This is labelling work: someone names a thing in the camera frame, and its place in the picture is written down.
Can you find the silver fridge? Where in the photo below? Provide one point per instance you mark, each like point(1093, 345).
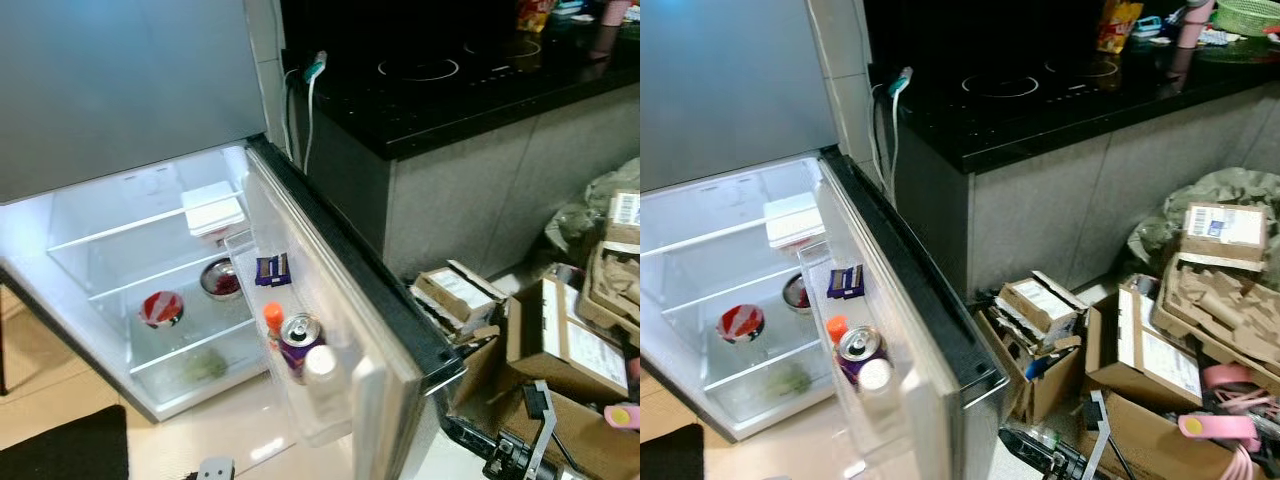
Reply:
point(120, 90)
point(730, 90)

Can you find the red white covered bowl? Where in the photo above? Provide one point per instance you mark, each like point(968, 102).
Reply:
point(162, 310)
point(741, 324)

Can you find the medium labelled cardboard box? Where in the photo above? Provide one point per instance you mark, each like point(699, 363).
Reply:
point(565, 345)
point(1140, 350)

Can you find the yellow red snack bag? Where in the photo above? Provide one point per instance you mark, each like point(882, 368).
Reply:
point(1118, 25)
point(533, 14)

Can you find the clear bottle white cap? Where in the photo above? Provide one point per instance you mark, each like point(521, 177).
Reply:
point(325, 385)
point(878, 395)

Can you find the steel bowl with red food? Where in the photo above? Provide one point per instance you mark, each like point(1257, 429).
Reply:
point(220, 280)
point(796, 294)

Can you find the dark blue snack packet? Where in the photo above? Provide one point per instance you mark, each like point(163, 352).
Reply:
point(846, 282)
point(273, 270)

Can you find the small orange cap bottle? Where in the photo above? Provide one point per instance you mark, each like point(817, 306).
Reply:
point(837, 328)
point(273, 320)

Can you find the pink cup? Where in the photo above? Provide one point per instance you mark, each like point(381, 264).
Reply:
point(610, 10)
point(1193, 25)

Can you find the green leafy vegetable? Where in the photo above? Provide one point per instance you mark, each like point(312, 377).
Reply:
point(205, 367)
point(790, 381)

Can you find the crumpled grey green paper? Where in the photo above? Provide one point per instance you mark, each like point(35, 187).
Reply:
point(590, 215)
point(1160, 225)

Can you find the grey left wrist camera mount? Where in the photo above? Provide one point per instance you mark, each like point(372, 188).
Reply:
point(216, 469)

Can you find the purple drink can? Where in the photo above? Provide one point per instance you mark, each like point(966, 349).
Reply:
point(300, 345)
point(860, 350)

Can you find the white food container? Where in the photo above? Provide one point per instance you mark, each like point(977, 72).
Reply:
point(213, 210)

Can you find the small black floor mat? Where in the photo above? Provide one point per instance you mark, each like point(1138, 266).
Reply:
point(60, 450)
point(668, 458)

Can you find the small labelled cardboard box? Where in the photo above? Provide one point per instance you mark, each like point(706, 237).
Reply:
point(455, 295)
point(1035, 305)

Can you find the green plastic basket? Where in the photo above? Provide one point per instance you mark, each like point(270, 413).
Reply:
point(1250, 15)

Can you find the silver fridge door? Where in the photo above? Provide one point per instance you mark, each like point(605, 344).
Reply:
point(400, 330)
point(950, 340)

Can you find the cardboard box with brown paper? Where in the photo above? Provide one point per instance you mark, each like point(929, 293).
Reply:
point(615, 270)
point(1215, 290)

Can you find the pink tool yellow button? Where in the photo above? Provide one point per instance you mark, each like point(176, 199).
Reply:
point(622, 416)
point(1215, 427)

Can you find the black top kitchen counter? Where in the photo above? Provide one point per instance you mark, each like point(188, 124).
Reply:
point(470, 110)
point(1050, 130)

